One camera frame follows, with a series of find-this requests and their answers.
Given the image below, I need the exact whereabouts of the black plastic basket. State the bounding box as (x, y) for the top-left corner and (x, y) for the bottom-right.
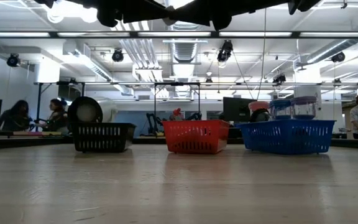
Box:
(70, 122), (137, 154)

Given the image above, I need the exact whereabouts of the black metal gantry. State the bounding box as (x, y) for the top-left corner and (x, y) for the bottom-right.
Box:
(33, 80), (86, 131)
(152, 81), (201, 121)

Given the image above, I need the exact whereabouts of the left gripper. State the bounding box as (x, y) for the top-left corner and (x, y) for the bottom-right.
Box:
(96, 0), (172, 29)

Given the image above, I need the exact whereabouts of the thin hanging cable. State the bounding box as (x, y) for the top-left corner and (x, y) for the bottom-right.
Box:
(255, 7), (269, 100)

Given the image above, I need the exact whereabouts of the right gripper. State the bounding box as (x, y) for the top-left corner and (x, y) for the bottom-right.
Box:
(170, 0), (292, 31)

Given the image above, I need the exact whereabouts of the black ceiling spotlight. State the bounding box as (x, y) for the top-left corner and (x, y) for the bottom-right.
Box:
(216, 39), (234, 62)
(111, 49), (125, 63)
(331, 51), (347, 63)
(6, 53), (21, 68)
(272, 73), (287, 85)

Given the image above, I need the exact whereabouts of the black-capped hourglass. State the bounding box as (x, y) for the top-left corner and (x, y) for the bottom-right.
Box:
(249, 109), (272, 123)

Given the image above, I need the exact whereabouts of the red plastic basket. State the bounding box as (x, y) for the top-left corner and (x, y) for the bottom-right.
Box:
(162, 119), (231, 155)

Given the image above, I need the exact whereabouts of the blue-capped hourglass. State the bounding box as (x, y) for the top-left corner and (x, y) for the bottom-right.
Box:
(268, 98), (293, 121)

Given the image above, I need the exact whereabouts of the pink-capped hourglass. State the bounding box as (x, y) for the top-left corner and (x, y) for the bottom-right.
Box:
(247, 101), (270, 113)

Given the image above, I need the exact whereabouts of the blue plastic basket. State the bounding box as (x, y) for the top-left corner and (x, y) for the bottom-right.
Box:
(237, 119), (336, 156)

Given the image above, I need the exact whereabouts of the white cylinder lamp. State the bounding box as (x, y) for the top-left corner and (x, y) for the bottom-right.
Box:
(67, 95), (119, 124)

